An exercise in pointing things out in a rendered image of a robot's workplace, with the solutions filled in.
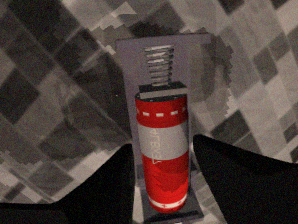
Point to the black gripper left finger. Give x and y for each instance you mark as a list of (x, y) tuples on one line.
[(107, 197)]

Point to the red and grey battery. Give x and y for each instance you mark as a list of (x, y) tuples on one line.
[(162, 125)]

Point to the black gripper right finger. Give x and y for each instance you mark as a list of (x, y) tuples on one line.
[(249, 188)]

